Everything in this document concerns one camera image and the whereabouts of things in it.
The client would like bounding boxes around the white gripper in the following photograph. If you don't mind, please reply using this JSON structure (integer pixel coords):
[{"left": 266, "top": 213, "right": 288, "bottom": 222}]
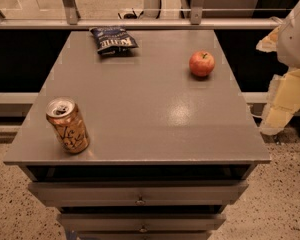
[{"left": 256, "top": 0, "right": 300, "bottom": 135}]

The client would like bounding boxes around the orange soda can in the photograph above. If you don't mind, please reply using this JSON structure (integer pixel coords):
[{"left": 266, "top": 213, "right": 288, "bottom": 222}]
[{"left": 46, "top": 97, "right": 90, "bottom": 154}]

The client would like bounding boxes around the red apple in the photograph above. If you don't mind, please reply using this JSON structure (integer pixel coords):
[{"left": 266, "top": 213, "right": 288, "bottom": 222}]
[{"left": 189, "top": 50, "right": 215, "bottom": 77}]

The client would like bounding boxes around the grey drawer cabinet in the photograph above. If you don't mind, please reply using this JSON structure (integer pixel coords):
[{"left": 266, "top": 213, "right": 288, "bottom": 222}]
[{"left": 5, "top": 30, "right": 270, "bottom": 240}]

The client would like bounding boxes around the black object behind glass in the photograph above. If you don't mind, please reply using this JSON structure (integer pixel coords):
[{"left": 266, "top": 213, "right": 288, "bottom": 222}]
[{"left": 117, "top": 8, "right": 144, "bottom": 19}]

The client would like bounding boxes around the blue chip bag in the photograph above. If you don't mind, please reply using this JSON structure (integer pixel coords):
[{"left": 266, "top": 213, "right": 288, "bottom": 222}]
[{"left": 90, "top": 26, "right": 138, "bottom": 55}]

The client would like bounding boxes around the top grey drawer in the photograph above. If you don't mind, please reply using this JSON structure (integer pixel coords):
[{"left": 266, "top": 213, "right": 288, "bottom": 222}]
[{"left": 28, "top": 181, "right": 248, "bottom": 207}]

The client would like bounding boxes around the grey drawer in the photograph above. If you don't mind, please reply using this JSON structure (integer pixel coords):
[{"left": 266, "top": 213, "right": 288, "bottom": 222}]
[
  {"left": 28, "top": 181, "right": 248, "bottom": 207},
  {"left": 58, "top": 213, "right": 225, "bottom": 233}
]

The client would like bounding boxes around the metal railing frame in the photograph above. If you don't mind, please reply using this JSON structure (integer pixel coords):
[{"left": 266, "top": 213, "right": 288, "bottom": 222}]
[{"left": 0, "top": 0, "right": 282, "bottom": 30}]

